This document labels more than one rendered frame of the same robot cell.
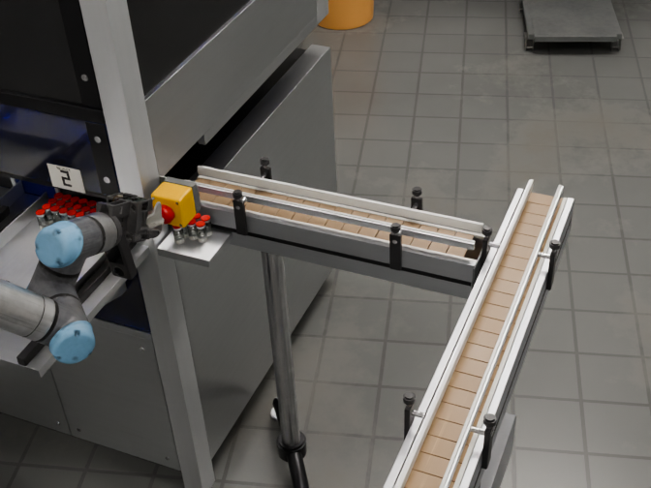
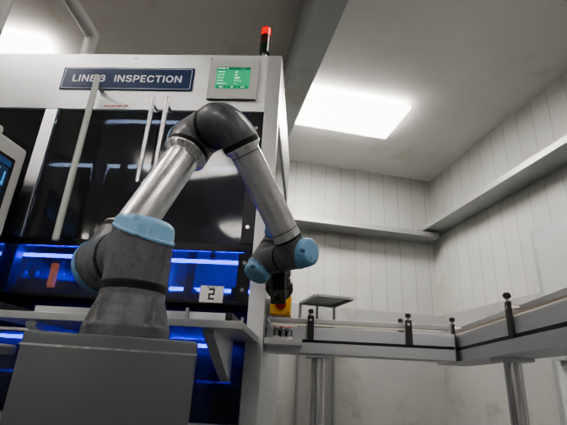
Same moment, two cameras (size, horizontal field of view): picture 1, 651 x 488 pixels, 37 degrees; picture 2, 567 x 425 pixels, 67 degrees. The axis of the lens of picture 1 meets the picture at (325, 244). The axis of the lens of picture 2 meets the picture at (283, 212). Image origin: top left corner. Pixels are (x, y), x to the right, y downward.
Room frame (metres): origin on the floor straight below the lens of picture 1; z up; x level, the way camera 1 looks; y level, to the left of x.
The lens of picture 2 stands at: (0.20, 0.88, 0.74)
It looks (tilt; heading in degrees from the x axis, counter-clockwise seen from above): 22 degrees up; 339
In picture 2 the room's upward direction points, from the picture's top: 3 degrees clockwise
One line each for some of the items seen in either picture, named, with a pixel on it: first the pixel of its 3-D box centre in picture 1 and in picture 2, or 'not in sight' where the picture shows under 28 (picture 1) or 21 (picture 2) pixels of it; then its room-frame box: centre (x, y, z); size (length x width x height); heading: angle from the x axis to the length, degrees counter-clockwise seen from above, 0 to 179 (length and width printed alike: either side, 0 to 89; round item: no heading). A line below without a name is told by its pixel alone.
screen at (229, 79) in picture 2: not in sight; (233, 79); (1.73, 0.56, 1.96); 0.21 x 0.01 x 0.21; 65
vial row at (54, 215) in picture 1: (77, 221); not in sight; (1.73, 0.55, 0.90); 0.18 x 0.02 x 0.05; 65
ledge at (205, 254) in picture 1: (199, 239); (283, 343); (1.69, 0.28, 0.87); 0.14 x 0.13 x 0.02; 155
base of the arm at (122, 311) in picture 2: not in sight; (129, 313); (1.04, 0.84, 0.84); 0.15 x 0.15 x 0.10
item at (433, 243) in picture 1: (327, 219); (357, 335); (1.66, -0.01, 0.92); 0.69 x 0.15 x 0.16; 65
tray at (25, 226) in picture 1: (48, 253); (200, 325); (1.63, 0.59, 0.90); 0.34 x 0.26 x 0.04; 155
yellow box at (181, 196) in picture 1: (175, 202); (281, 305); (1.65, 0.31, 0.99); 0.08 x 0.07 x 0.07; 155
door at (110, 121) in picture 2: not in sight; (97, 171); (1.97, 1.03, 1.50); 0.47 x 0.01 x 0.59; 65
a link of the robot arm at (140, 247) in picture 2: not in sight; (138, 250); (1.04, 0.85, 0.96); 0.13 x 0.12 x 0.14; 24
